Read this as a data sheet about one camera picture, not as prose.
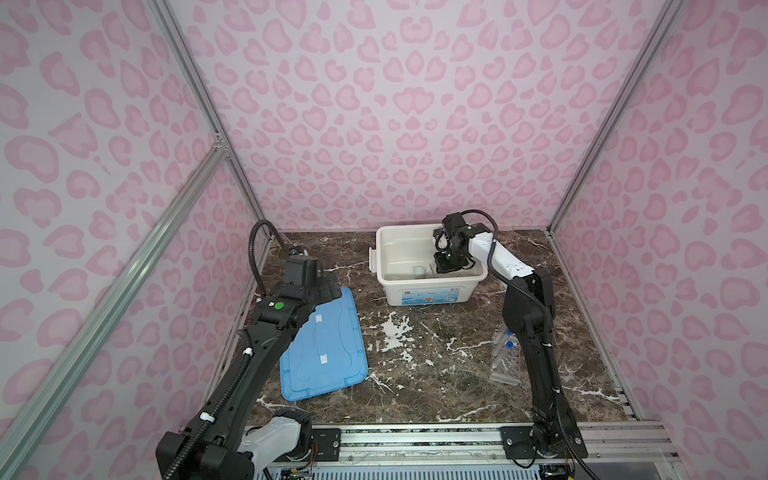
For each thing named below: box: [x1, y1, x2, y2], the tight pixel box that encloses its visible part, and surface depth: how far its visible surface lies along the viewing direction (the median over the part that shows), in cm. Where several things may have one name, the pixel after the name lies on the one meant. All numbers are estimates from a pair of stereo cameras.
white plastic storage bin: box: [369, 224, 488, 306], surface depth 99 cm
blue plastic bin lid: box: [280, 286, 368, 401], surface depth 89 cm
